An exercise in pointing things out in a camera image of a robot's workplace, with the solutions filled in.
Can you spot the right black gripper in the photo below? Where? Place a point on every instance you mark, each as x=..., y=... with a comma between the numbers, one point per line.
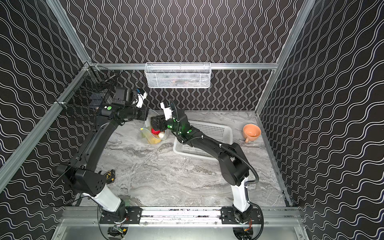
x=159, y=123

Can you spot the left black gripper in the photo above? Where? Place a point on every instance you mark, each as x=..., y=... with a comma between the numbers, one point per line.
x=144, y=113

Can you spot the red strawberry front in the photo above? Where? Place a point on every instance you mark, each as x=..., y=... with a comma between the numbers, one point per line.
x=155, y=132

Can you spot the clear zip top bag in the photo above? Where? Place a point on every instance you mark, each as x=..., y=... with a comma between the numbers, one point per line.
x=151, y=136

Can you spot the yellow potato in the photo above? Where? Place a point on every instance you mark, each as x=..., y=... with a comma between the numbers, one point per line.
x=154, y=141

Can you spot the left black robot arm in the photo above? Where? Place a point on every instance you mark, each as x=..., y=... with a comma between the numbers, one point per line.
x=79, y=173

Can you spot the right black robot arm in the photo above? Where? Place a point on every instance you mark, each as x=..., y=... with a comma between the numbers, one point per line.
x=234, y=165

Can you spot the black yellow tape measure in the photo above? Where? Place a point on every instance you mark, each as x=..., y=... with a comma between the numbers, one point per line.
x=110, y=176

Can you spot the orange ceramic cup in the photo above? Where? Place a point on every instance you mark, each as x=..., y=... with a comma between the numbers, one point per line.
x=251, y=132

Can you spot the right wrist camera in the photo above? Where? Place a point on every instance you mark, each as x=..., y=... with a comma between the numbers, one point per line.
x=167, y=109

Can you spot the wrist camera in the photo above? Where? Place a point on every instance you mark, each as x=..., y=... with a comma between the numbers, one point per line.
x=167, y=109
x=142, y=95

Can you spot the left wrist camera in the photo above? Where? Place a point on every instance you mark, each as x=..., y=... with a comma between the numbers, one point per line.
x=142, y=95

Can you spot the black wire wall basket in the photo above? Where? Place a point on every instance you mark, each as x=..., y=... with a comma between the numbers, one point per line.
x=96, y=88

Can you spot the white wire wall basket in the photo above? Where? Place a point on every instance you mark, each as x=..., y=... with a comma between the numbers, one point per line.
x=179, y=75

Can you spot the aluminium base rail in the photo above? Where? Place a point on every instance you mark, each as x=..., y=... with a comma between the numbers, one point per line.
x=198, y=217

